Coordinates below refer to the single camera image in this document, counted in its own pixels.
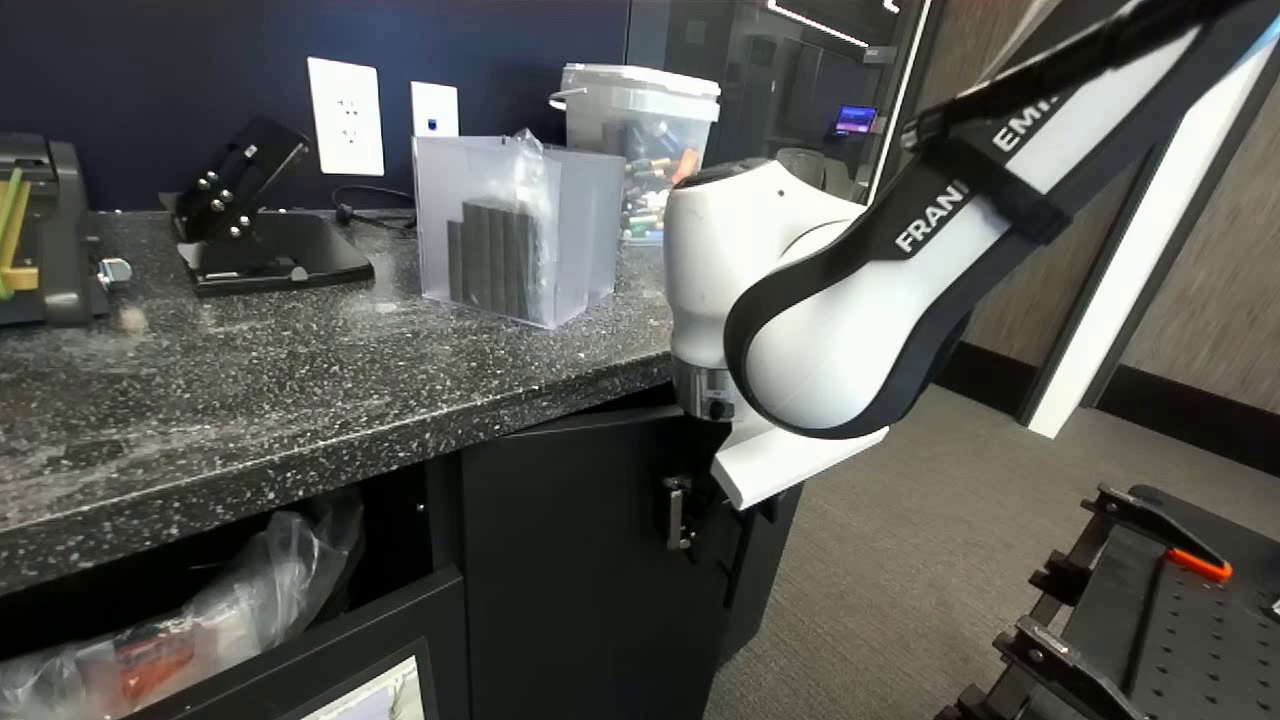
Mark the black cabinet door with hinges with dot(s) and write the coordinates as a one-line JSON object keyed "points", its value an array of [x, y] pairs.
{"points": [[573, 575]]}

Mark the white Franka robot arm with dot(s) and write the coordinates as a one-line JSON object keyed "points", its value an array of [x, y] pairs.
{"points": [[825, 335]]}

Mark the black cabinet body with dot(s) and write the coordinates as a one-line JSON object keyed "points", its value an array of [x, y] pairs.
{"points": [[402, 533]]}

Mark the clear box with black blocks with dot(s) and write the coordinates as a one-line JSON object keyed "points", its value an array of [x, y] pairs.
{"points": [[512, 225]]}

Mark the clear tub with white lid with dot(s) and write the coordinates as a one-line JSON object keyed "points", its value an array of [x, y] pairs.
{"points": [[643, 132]]}

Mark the black framed screen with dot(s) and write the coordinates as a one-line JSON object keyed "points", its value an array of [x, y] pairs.
{"points": [[855, 80]]}

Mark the black drawer front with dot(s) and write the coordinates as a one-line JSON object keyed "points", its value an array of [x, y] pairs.
{"points": [[347, 643]]}

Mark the white label sheet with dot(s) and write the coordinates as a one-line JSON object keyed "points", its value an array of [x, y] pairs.
{"points": [[373, 692]]}

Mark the clear plastic bag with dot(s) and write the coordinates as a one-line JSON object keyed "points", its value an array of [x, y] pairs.
{"points": [[200, 615]]}

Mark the small round metal piece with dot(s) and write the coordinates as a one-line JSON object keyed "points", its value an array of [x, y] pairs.
{"points": [[115, 271]]}

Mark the black perforated cart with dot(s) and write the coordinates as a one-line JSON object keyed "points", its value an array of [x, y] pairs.
{"points": [[1147, 625]]}

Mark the black tool with yellow parts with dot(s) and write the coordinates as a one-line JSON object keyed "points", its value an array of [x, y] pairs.
{"points": [[43, 234]]}

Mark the white wall switch plate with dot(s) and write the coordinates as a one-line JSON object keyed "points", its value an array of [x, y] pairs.
{"points": [[434, 109]]}

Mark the white wall outlet plate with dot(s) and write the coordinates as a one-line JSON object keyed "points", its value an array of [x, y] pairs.
{"points": [[347, 116]]}

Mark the white panel with black frame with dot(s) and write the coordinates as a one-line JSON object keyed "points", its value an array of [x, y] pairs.
{"points": [[1147, 255]]}

